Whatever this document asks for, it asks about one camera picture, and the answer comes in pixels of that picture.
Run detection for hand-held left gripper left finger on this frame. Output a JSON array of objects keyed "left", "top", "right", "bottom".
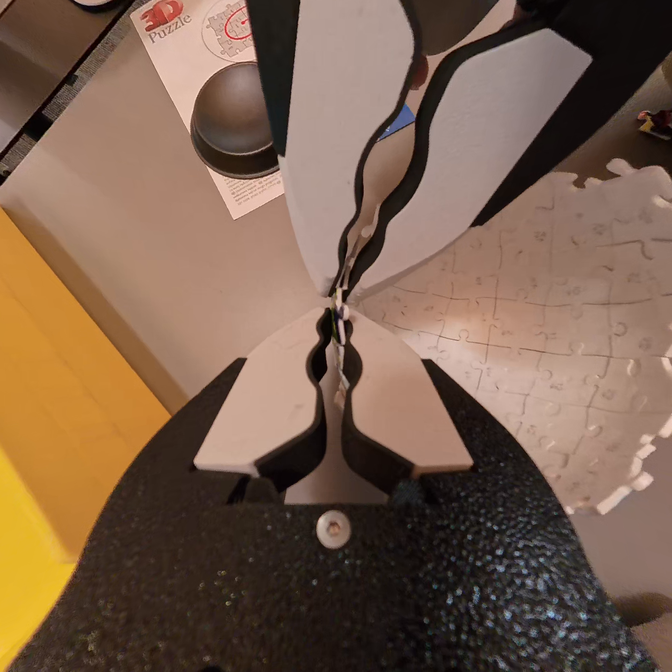
[{"left": 193, "top": 309, "right": 329, "bottom": 491}]

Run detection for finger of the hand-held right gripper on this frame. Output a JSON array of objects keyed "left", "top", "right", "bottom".
[
  {"left": 278, "top": 0, "right": 423, "bottom": 297},
  {"left": 346, "top": 26, "right": 594, "bottom": 305}
]

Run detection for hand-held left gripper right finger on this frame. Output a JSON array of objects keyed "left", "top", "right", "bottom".
[{"left": 340, "top": 315, "right": 475, "bottom": 494}]

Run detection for white puzzle ball half shell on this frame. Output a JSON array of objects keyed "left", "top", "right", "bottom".
[{"left": 325, "top": 157, "right": 672, "bottom": 518}]

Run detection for stacked yellow plastic bins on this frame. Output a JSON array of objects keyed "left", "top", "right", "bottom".
[{"left": 0, "top": 207, "right": 190, "bottom": 672}]

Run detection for small coloured puzzle piece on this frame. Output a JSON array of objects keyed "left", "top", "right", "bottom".
[{"left": 637, "top": 107, "right": 672, "bottom": 140}]

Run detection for black table edge strip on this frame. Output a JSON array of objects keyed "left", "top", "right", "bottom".
[{"left": 0, "top": 0, "right": 134, "bottom": 176}]

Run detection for white puzzle instruction leaflet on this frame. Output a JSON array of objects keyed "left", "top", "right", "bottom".
[{"left": 130, "top": 0, "right": 287, "bottom": 221}]

